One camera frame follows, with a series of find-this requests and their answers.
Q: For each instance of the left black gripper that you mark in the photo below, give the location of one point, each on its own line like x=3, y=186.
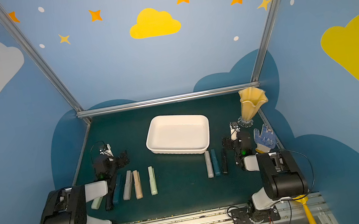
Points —
x=116, y=162

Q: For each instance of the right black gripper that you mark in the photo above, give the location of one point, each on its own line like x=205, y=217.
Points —
x=229, y=144

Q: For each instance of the black pliers group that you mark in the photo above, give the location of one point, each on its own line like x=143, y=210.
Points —
x=224, y=161
x=109, y=205

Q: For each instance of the teal pliers group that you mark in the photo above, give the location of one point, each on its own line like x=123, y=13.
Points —
x=117, y=190
x=215, y=163

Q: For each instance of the white plastic storage box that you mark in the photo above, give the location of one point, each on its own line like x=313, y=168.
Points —
x=178, y=134

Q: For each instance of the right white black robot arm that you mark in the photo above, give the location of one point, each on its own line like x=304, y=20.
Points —
x=282, y=179

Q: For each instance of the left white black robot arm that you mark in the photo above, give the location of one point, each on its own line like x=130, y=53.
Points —
x=68, y=205

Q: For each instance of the beige pliers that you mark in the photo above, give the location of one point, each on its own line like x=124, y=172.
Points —
x=137, y=184

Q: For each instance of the light green pliers left group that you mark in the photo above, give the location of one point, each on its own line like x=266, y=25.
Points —
x=152, y=181

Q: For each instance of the blue white work glove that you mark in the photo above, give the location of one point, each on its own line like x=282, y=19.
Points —
x=265, y=139

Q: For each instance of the yellow ruffled glass vase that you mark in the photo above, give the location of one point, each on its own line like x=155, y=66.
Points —
x=251, y=100

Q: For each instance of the yellow toy shovel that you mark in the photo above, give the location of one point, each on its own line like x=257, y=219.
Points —
x=303, y=199

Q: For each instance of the aluminium frame rear bar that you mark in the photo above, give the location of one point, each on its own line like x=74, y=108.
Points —
x=165, y=100

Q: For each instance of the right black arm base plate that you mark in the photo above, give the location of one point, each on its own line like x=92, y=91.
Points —
x=246, y=215

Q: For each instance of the right aluminium frame post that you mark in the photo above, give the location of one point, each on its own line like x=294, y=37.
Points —
x=272, y=13

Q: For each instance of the aluminium frame post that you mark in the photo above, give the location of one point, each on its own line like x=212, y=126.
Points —
x=272, y=13
x=36, y=57

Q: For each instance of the left aluminium frame post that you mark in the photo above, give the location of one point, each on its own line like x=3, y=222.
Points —
x=36, y=57

